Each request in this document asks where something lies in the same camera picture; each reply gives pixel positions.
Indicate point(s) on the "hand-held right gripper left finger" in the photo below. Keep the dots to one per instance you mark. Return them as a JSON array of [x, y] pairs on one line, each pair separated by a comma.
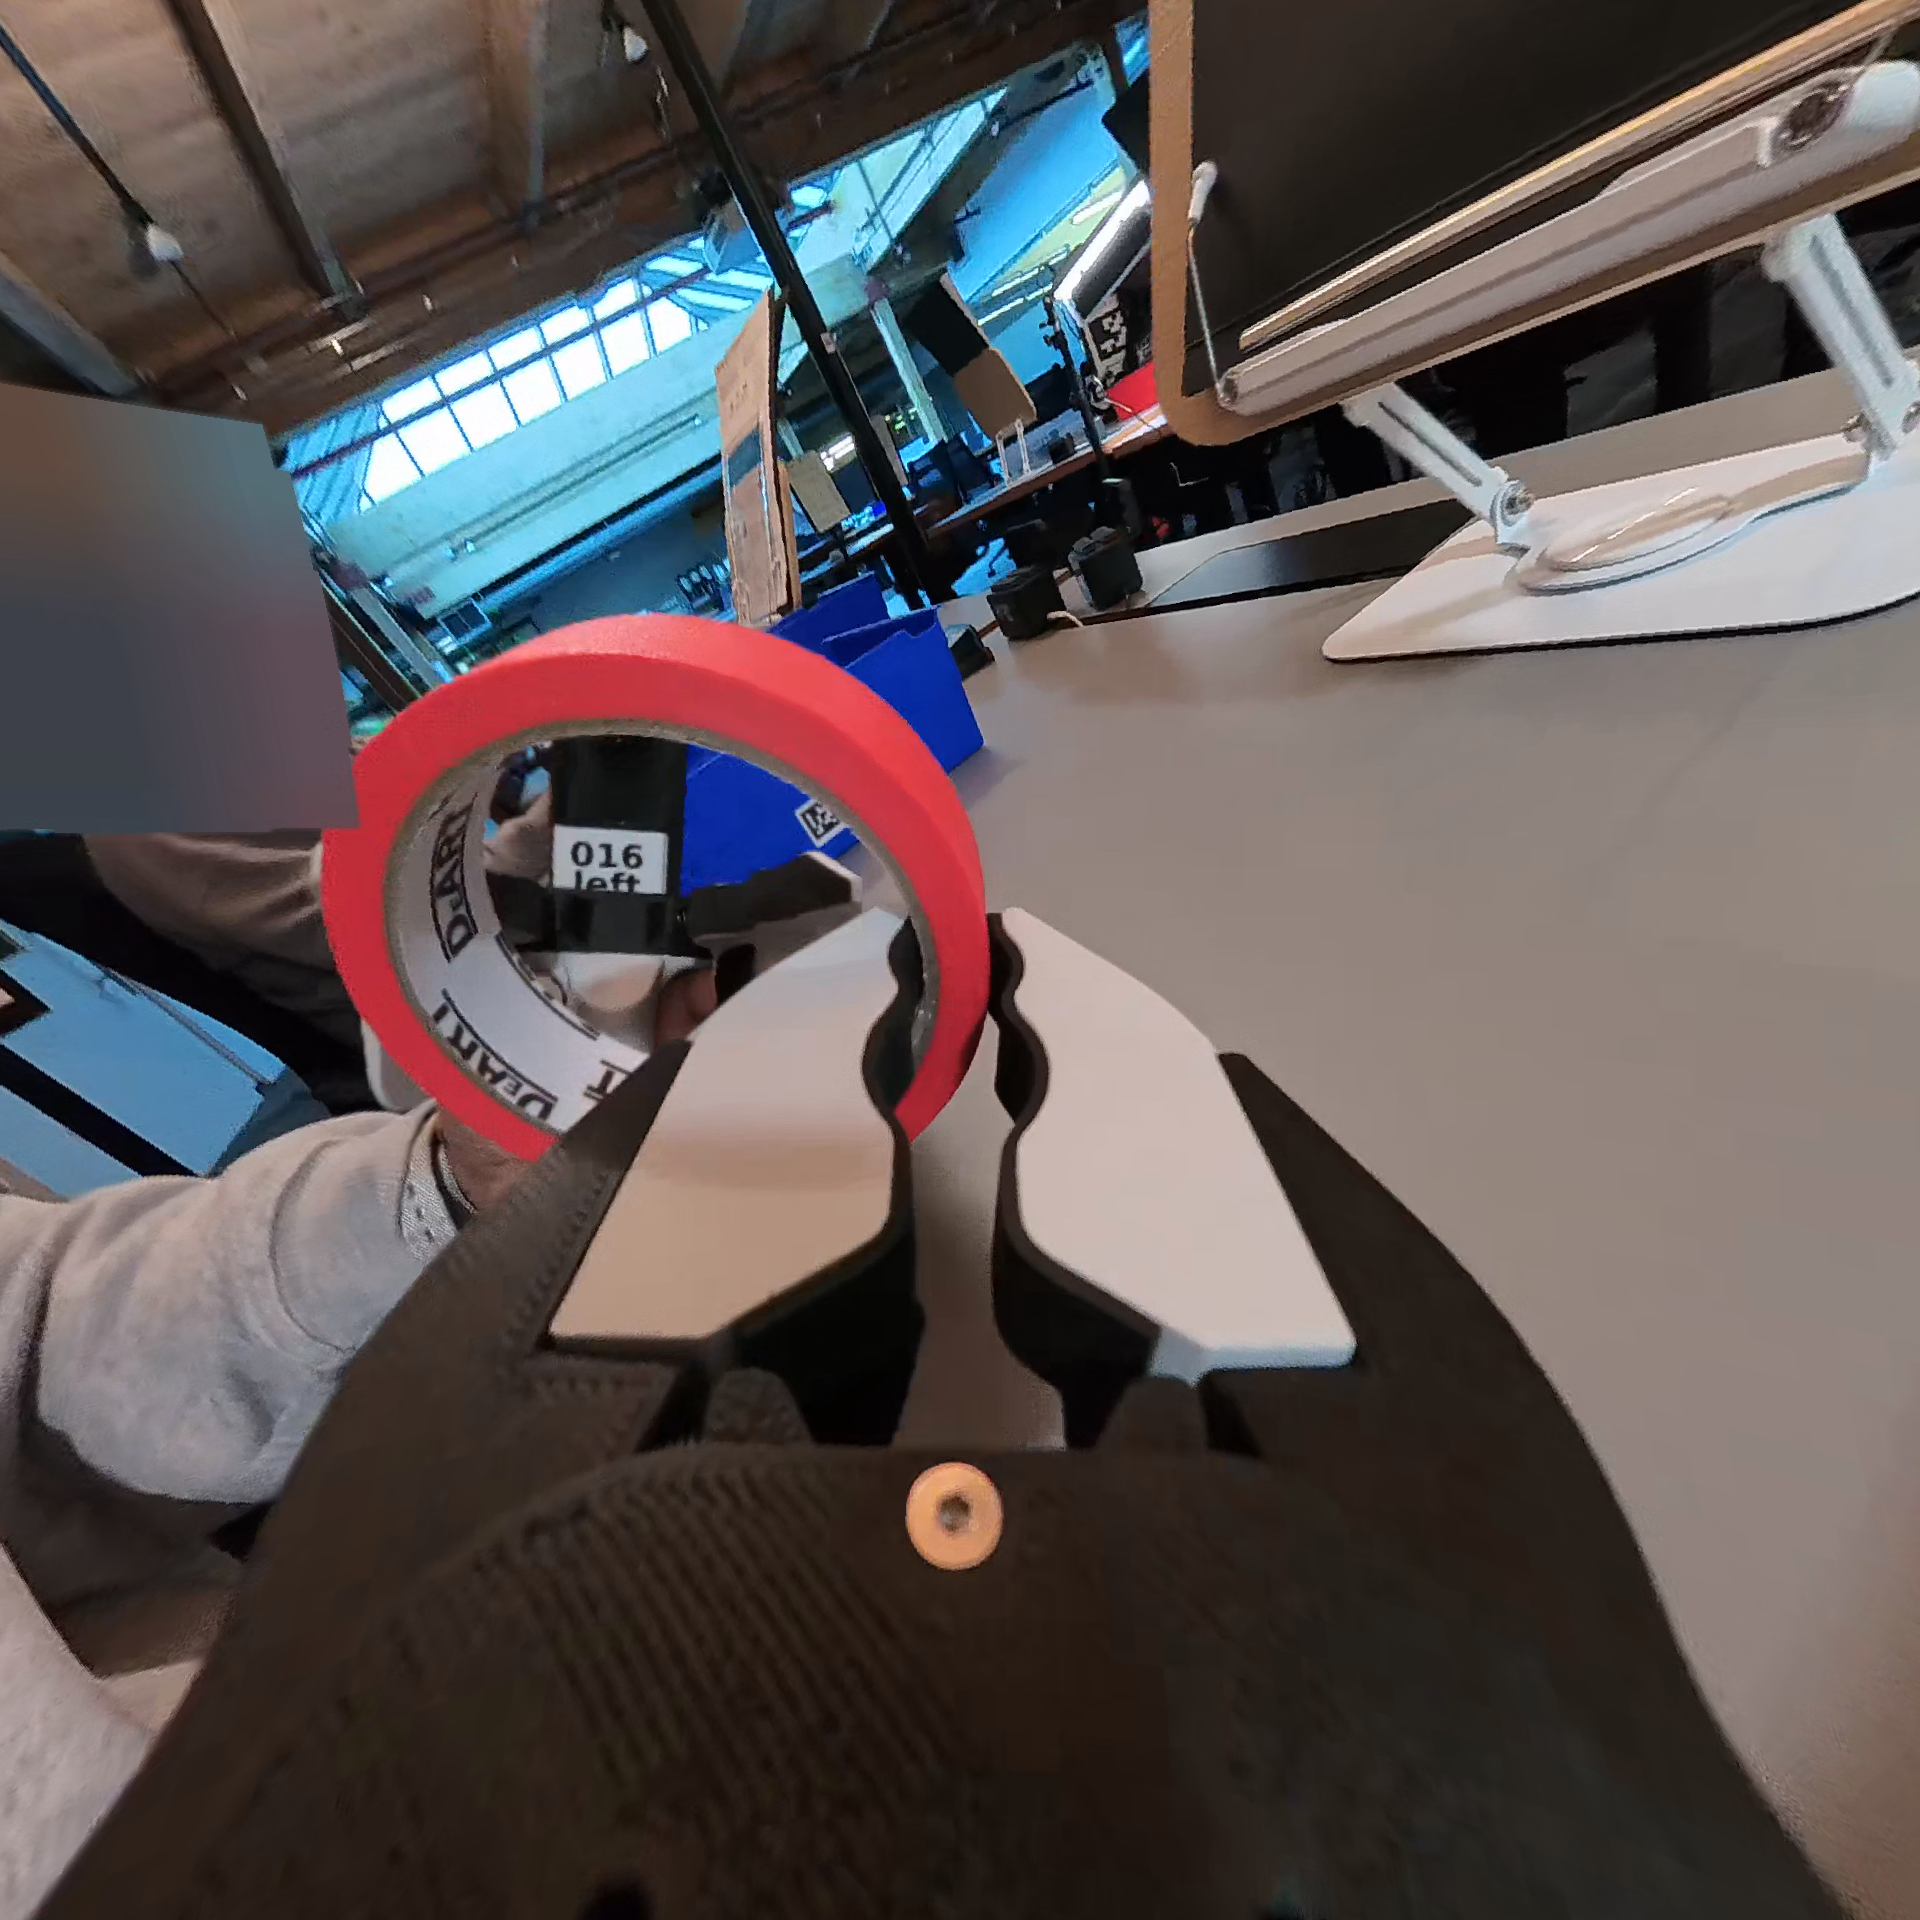
[[720, 1184]]

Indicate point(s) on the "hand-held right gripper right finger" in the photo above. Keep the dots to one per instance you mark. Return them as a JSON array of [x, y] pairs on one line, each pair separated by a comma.
[[1155, 1170]]

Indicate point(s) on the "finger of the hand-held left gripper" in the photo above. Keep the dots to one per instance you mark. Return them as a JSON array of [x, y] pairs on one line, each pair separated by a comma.
[[809, 885]]

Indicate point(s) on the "red masking tape roll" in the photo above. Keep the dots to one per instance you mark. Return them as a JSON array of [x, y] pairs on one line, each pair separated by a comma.
[[675, 652]]

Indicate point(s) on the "person's left forearm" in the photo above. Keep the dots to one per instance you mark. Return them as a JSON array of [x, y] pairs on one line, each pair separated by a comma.
[[181, 1349]]

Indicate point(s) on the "person's left hand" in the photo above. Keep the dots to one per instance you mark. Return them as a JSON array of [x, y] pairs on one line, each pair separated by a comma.
[[687, 1003]]

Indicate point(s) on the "large blue storage bin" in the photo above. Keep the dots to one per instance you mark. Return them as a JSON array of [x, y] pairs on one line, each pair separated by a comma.
[[901, 704]]

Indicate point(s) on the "small blue storage bin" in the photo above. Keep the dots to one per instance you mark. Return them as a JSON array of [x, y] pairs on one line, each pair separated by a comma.
[[839, 609]]

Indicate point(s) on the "black plug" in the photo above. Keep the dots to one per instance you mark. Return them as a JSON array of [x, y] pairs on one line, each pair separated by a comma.
[[969, 644]]

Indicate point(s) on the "cardboard sign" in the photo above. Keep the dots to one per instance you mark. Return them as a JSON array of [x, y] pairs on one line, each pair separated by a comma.
[[751, 450]]

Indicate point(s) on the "wooden workbench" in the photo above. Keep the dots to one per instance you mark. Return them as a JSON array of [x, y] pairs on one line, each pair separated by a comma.
[[1050, 473]]

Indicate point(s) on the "tan board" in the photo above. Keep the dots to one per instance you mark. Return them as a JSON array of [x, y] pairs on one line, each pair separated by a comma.
[[992, 388]]

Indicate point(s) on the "black metal pole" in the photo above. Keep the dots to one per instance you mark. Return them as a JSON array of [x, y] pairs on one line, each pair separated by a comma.
[[780, 284]]

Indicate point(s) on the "black white marker sign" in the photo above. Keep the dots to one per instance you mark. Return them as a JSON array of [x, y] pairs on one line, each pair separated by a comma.
[[119, 1072]]

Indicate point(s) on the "white laptop stand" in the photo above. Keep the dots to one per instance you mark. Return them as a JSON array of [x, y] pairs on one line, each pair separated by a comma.
[[1651, 599]]

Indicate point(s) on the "black laptop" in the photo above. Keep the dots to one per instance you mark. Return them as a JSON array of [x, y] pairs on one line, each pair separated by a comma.
[[1424, 148]]

